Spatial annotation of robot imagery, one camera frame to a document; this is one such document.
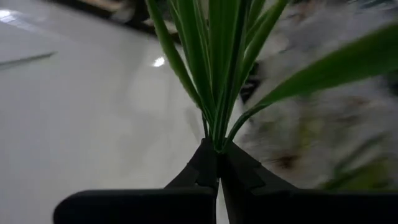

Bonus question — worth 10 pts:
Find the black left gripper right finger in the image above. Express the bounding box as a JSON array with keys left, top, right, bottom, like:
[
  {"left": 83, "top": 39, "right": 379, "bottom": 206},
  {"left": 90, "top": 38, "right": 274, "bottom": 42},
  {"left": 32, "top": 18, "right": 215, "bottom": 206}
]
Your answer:
[{"left": 220, "top": 141, "right": 299, "bottom": 224}]

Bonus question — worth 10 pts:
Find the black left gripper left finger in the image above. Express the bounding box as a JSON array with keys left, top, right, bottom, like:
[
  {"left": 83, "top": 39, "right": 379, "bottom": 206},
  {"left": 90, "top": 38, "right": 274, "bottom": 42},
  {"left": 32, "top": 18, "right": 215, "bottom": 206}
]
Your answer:
[{"left": 164, "top": 138, "right": 220, "bottom": 224}]

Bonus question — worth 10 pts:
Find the white flower bunch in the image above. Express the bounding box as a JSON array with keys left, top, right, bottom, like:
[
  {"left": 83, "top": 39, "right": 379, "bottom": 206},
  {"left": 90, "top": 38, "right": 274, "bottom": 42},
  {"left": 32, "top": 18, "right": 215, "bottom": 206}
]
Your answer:
[{"left": 145, "top": 0, "right": 398, "bottom": 153}]

